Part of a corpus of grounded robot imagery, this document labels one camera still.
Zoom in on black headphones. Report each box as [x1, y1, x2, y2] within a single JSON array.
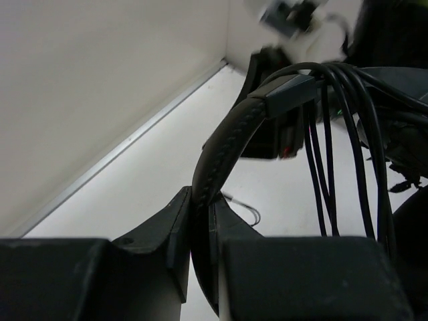
[[191, 62, 427, 320]]

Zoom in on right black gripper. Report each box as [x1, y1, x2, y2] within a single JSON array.
[[239, 46, 336, 160]]

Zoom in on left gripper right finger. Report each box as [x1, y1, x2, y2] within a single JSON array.
[[207, 197, 415, 320]]

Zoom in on thin black headphone cable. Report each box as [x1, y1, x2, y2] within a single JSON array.
[[222, 62, 399, 258]]

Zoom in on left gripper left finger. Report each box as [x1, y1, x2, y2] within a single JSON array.
[[1, 187, 191, 320]]

